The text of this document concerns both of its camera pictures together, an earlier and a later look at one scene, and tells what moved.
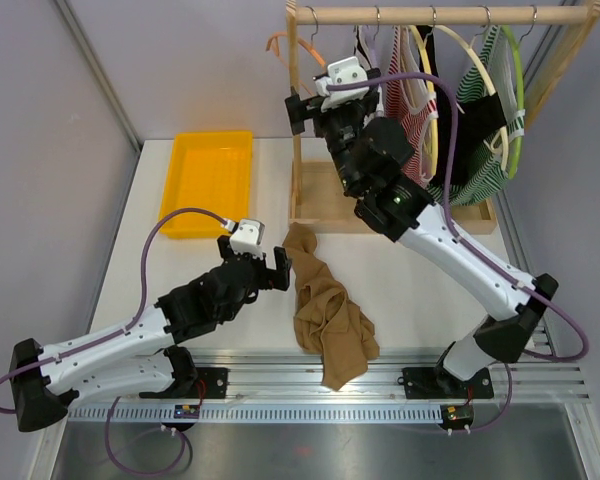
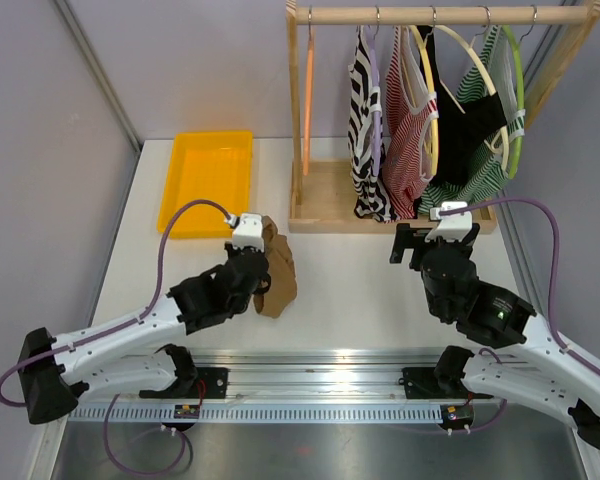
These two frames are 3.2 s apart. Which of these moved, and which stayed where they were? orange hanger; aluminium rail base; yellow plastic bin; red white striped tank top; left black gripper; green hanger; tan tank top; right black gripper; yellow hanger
Moved: right black gripper; tan tank top; orange hanger
Stayed: red white striped tank top; left black gripper; aluminium rail base; yellow plastic bin; green hanger; yellow hanger
